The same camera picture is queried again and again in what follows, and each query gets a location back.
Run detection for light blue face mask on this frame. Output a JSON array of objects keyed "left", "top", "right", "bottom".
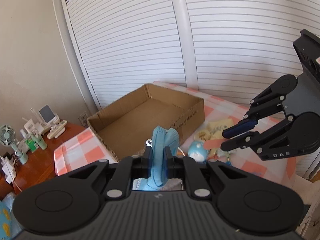
[{"left": 132, "top": 126, "right": 179, "bottom": 191}]

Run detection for patterned blue white sachet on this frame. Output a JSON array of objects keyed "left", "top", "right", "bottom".
[{"left": 216, "top": 149, "right": 237, "bottom": 166}]

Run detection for yellow cloth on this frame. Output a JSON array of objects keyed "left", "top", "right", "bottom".
[{"left": 194, "top": 119, "right": 234, "bottom": 159}]

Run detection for blue white round plush toy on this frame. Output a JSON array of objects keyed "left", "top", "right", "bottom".
[{"left": 188, "top": 141, "right": 209, "bottom": 163}]

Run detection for pink white checkered tablecloth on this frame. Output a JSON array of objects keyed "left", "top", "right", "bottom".
[{"left": 54, "top": 82, "right": 297, "bottom": 187}]

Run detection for brown cardboard box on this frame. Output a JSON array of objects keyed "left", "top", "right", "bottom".
[{"left": 87, "top": 83, "right": 205, "bottom": 161}]

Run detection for white louvered closet doors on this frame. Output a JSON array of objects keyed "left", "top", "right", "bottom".
[{"left": 53, "top": 0, "right": 319, "bottom": 113}]

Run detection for wooden side cabinet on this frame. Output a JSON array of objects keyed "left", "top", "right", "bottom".
[{"left": 1, "top": 123, "right": 85, "bottom": 199}]

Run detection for white remote control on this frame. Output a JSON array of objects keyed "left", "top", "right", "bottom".
[{"left": 47, "top": 120, "right": 68, "bottom": 140}]

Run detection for green tube bottle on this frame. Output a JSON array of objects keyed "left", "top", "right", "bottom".
[{"left": 34, "top": 134, "right": 47, "bottom": 150}]

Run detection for green small box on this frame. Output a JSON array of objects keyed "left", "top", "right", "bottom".
[{"left": 25, "top": 139, "right": 39, "bottom": 153}]

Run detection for white phone stand with screen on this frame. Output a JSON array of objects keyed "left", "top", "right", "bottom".
[{"left": 39, "top": 105, "right": 60, "bottom": 130}]

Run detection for small green desk fan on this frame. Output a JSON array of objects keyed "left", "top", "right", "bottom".
[{"left": 0, "top": 125, "right": 28, "bottom": 165}]

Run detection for white charger with cable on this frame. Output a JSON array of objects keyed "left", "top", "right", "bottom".
[{"left": 1, "top": 157, "right": 22, "bottom": 192}]

